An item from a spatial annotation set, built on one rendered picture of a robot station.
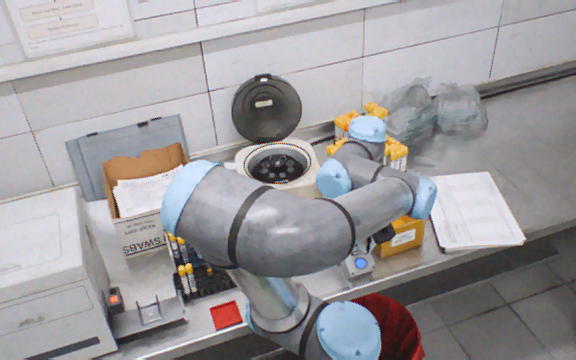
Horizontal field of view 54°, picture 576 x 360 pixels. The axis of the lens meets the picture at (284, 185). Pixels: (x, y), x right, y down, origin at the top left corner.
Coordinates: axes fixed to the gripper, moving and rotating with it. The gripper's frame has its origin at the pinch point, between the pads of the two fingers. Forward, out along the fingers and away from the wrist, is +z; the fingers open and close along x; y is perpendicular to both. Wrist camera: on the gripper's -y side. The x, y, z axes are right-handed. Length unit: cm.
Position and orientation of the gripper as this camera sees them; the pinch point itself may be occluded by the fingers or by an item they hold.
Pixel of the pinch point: (366, 252)
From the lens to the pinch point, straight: 136.5
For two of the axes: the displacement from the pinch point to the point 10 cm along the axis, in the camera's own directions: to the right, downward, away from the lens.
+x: -9.4, 2.5, -2.2
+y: -3.3, -5.8, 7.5
